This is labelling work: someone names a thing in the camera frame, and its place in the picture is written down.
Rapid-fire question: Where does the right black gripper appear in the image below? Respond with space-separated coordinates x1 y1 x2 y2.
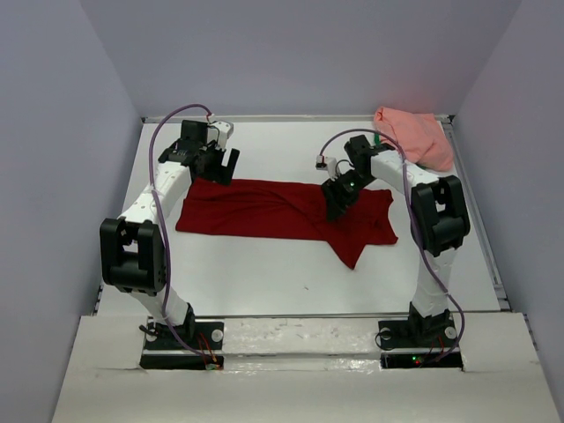
320 169 376 223

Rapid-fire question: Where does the red t shirt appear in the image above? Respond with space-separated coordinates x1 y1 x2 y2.
175 179 398 270

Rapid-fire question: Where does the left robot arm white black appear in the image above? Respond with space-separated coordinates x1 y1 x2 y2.
100 120 240 348

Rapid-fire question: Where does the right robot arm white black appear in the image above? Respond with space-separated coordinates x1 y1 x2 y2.
315 129 471 351

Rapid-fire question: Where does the pink t shirt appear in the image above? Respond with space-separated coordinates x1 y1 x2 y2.
375 107 454 172

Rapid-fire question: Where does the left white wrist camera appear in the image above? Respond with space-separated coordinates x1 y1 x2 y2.
207 121 234 151

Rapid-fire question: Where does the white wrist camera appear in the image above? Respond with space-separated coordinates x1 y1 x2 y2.
207 121 234 151
315 154 341 180

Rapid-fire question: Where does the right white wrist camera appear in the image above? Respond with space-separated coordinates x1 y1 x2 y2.
315 154 341 180

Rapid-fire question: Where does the aluminium rail back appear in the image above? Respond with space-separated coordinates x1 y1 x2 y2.
141 114 456 124

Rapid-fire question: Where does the aluminium rail right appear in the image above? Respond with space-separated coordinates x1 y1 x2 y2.
441 120 512 312

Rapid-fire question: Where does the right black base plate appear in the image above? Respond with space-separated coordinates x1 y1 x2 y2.
375 319 464 370

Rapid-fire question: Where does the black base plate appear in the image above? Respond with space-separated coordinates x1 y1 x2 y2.
375 319 464 370
138 318 225 371

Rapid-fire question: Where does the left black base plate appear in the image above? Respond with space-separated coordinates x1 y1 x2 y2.
138 318 225 371

